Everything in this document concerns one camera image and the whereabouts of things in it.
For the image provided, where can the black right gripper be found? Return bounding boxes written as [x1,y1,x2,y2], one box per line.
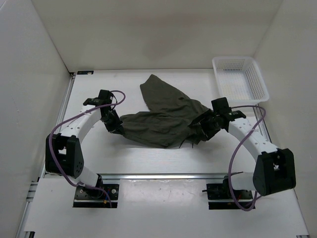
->
[190,109,222,141]

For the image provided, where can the olive green shorts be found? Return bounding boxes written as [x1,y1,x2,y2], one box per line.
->
[120,74,208,148]

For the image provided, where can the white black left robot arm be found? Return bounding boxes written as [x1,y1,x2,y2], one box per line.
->
[45,90,126,198]

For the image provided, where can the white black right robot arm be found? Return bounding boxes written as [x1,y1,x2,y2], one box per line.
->
[191,97,296,198]

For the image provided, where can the dark corner label sticker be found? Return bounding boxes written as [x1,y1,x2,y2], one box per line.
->
[76,70,94,75]

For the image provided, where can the white perforated plastic basket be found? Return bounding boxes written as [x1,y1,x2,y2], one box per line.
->
[212,56,269,107]

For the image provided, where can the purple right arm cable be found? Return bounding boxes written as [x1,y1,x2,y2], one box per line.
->
[227,105,267,212]

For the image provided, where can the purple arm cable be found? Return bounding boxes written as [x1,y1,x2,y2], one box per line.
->
[49,90,126,208]
[227,105,267,212]

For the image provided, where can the aluminium right side rail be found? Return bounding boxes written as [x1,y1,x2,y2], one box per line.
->
[253,104,272,142]

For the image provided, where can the aluminium rail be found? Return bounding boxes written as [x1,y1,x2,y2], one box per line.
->
[101,173,226,180]
[253,104,272,142]
[16,71,76,238]

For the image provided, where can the aluminium front rail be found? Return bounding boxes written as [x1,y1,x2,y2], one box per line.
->
[101,173,226,180]

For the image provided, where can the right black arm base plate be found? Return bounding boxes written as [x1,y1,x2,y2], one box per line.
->
[202,183,254,210]

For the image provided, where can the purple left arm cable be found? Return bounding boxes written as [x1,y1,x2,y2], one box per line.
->
[49,90,126,208]

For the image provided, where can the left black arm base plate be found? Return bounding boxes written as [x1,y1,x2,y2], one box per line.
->
[73,183,119,208]

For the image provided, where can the aluminium left side rail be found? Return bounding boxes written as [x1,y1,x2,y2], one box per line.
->
[16,71,76,238]

